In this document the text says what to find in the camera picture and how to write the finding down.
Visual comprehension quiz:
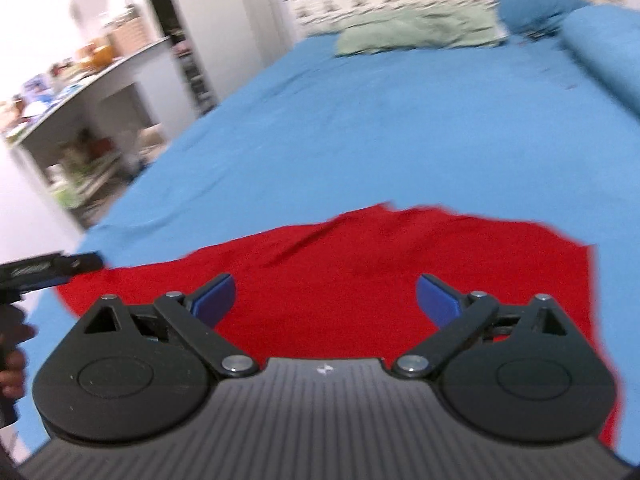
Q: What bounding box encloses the grey shelf unit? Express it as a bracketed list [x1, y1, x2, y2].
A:
[4, 35, 198, 231]

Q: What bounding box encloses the blue pillow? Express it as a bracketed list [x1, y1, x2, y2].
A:
[491, 0, 597, 37]

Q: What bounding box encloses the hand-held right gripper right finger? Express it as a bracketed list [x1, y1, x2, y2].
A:
[391, 273, 574, 379]

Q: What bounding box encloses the green pillow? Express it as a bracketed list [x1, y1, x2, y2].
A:
[334, 6, 502, 57]

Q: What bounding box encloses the rolled blue blanket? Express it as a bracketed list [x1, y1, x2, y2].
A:
[559, 4, 640, 128]

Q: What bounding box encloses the woven basket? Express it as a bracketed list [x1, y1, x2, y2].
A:
[107, 16, 148, 56]

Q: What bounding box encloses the bed with blue sheet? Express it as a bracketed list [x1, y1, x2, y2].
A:
[10, 25, 640, 466]

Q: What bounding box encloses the person's left hand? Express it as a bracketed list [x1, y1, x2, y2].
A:
[0, 324, 37, 398]

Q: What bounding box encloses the white wardrobe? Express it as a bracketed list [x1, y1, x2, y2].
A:
[169, 0, 301, 118]

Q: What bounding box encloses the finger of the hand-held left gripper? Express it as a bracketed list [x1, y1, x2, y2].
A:
[59, 253, 105, 277]

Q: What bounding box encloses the blue packet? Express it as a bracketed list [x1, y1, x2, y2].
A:
[22, 74, 53, 103]

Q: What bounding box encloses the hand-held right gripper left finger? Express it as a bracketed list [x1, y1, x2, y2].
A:
[83, 273, 259, 379]

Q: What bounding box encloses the orange container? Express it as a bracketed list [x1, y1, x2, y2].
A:
[77, 42, 116, 68]

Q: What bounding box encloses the red garment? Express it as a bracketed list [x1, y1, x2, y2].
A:
[55, 202, 624, 450]

